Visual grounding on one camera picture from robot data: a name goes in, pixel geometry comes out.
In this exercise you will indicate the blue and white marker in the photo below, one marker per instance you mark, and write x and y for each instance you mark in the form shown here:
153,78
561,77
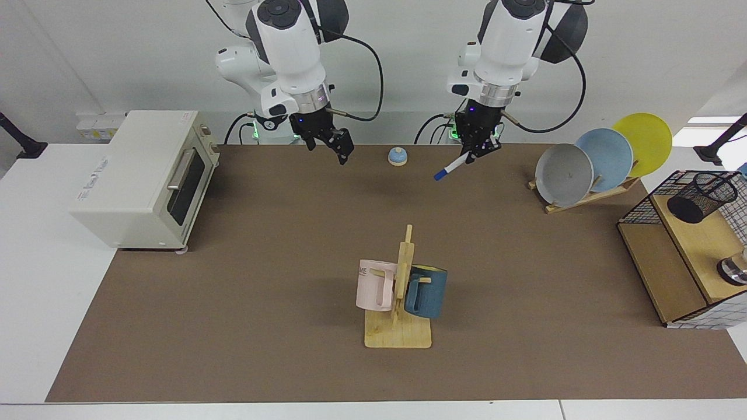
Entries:
449,168

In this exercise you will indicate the black mesh pen holder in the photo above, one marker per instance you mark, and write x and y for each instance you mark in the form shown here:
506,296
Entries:
697,201

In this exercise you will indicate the small blue round bell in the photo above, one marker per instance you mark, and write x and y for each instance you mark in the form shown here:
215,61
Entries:
397,156

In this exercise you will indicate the grey plate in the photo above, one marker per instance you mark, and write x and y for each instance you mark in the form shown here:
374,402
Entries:
563,175

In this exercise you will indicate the light blue plate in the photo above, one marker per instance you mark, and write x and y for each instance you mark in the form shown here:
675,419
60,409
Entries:
610,154

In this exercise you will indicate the wooden plate rack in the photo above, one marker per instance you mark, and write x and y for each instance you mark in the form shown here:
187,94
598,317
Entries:
607,195

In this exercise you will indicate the pink cup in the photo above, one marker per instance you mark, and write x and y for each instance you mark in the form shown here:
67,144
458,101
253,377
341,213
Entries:
370,286

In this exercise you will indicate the brown table cloth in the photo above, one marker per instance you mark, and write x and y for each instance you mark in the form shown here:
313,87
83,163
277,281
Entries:
292,280

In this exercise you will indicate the dark teal cup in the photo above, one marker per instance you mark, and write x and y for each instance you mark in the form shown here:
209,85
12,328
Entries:
429,294

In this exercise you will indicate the yellow plate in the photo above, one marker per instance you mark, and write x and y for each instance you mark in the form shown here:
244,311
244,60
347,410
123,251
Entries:
648,137

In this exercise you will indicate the pale toaster oven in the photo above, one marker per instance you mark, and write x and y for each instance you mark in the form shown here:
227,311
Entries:
128,181

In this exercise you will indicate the wooden cup stand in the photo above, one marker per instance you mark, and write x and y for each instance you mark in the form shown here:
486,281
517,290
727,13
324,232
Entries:
402,335

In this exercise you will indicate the silver round metal thing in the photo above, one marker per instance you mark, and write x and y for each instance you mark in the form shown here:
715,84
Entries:
734,269

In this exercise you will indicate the black camera stand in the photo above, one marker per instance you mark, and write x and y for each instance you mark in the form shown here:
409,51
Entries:
721,146
20,143

